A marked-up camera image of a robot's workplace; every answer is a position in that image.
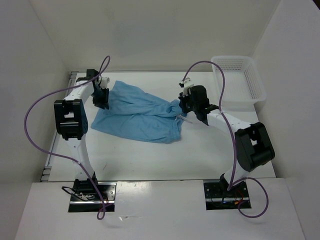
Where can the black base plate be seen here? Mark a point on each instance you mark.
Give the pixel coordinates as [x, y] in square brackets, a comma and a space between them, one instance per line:
[218, 198]
[85, 199]

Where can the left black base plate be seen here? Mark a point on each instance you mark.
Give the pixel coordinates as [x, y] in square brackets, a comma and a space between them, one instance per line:
[85, 199]

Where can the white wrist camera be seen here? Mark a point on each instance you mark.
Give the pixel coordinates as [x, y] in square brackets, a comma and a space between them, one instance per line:
[186, 84]
[104, 81]

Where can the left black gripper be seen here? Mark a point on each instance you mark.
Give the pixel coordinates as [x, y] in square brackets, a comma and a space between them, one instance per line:
[104, 102]

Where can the light blue shorts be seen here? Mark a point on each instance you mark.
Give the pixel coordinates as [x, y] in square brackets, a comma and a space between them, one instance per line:
[137, 115]

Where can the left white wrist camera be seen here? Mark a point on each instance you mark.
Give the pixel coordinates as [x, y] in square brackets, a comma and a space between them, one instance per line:
[104, 81]

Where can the white plastic basket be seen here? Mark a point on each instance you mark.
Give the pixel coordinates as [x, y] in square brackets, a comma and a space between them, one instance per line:
[242, 81]

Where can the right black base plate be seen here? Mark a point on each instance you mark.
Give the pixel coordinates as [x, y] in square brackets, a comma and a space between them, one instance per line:
[218, 198]

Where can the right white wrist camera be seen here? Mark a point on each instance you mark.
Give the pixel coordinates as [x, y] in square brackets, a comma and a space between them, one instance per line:
[186, 84]

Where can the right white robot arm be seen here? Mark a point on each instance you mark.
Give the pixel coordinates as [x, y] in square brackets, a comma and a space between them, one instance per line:
[250, 141]

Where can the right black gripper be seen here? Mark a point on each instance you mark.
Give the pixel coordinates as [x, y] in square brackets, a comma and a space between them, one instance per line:
[183, 99]

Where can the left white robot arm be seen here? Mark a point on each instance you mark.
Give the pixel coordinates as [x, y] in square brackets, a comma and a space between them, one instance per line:
[72, 124]

